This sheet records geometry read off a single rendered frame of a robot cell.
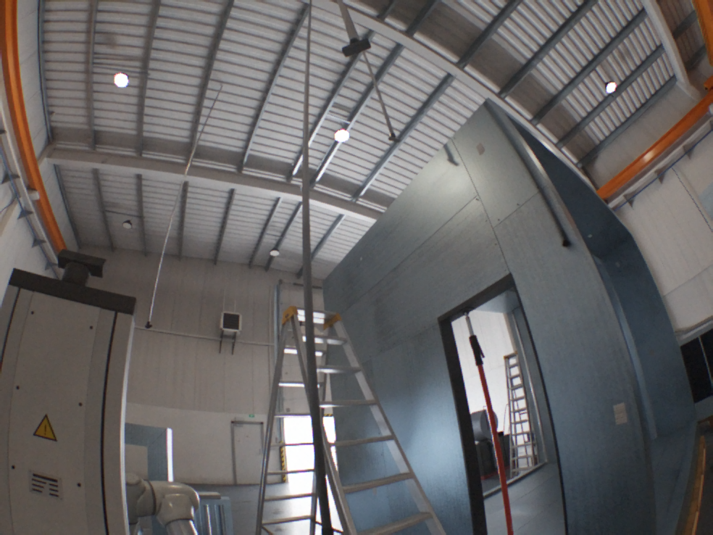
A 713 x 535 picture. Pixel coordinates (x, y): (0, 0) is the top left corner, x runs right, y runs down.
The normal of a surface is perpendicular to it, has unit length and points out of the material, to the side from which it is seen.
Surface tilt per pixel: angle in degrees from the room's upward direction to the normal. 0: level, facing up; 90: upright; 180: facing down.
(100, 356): 90
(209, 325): 90
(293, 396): 90
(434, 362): 90
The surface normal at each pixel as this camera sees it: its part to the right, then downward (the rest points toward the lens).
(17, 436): 0.54, -0.48
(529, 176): -0.87, -0.16
